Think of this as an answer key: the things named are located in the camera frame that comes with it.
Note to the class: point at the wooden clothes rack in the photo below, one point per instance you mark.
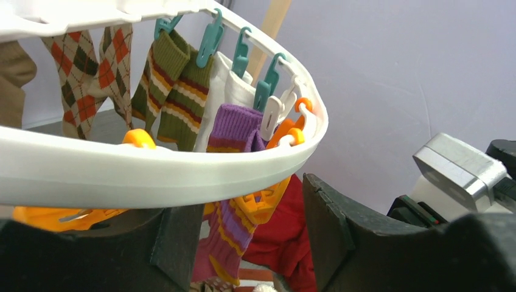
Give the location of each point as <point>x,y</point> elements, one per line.
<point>271,24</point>

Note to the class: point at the white plastic clip hanger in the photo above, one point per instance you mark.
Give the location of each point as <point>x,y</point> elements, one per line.
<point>52,171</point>

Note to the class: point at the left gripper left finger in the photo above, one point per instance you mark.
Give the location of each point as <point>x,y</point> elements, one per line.
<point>138,250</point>

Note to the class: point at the maroon purple orange striped sock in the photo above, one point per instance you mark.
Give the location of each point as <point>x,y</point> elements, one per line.
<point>236,130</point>

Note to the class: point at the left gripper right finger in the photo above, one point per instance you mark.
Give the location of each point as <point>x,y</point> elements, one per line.
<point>355,248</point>

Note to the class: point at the green striped hanging sock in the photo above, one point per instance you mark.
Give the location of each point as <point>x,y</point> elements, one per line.
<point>173,90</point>

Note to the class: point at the red cloth on table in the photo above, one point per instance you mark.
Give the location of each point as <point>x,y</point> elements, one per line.
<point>283,244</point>

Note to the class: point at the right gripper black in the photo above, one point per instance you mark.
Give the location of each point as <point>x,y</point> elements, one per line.
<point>429,206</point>

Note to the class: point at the argyle hanging sock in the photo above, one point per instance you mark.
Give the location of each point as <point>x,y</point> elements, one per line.
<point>115,68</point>
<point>77,65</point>

